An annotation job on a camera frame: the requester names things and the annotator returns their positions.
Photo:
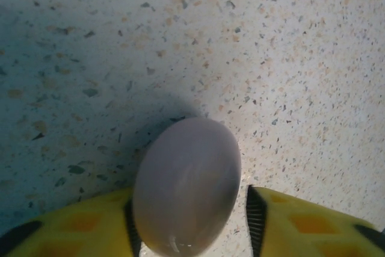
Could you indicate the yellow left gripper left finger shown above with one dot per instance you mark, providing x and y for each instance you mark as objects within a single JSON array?
[{"x": 75, "y": 230}]

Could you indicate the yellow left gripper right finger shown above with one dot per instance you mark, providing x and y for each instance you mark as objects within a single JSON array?
[{"x": 300, "y": 233}]

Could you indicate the pink earbud charging case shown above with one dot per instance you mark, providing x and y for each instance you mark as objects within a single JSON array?
[{"x": 186, "y": 184}]

